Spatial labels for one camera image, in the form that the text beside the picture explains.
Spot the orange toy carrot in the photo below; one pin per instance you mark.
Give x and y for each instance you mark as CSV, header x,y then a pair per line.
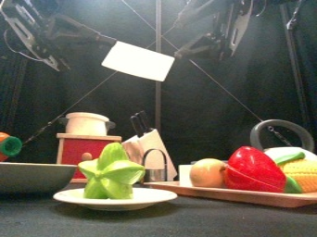
x,y
9,146

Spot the green toy starfruit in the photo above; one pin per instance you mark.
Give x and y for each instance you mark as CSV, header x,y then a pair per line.
x,y
111,172

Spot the white toy block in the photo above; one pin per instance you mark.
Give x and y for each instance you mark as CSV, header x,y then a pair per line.
x,y
184,176

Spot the grey vertical pole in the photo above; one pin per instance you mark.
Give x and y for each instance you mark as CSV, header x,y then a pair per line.
x,y
157,98

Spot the white napkin holder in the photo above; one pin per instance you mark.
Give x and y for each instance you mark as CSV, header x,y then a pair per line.
x,y
157,148

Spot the white toy pot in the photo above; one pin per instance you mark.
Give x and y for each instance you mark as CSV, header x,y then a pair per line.
x,y
85,125

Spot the red wooden drawer box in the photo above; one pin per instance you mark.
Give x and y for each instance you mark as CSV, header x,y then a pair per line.
x,y
72,151

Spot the tan toy onion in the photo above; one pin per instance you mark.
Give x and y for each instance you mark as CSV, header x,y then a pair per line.
x,y
206,172

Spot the small white plate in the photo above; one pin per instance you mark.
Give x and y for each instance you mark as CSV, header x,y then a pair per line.
x,y
148,197

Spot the yellow toy corn cob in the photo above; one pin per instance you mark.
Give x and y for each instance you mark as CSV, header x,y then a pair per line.
x,y
305,174

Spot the black frame post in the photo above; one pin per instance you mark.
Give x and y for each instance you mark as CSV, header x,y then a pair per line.
x,y
293,61

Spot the white paper card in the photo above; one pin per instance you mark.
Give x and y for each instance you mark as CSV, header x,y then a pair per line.
x,y
137,61

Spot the small metal cup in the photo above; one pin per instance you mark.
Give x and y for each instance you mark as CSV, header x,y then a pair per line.
x,y
152,175

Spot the red toy bell pepper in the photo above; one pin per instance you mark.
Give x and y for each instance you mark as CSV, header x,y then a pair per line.
x,y
251,169

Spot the pink serving tray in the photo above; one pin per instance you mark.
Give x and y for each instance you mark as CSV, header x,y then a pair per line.
x,y
247,196

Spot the white rimmed baking tray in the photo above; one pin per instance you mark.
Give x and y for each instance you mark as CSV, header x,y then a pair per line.
x,y
32,177

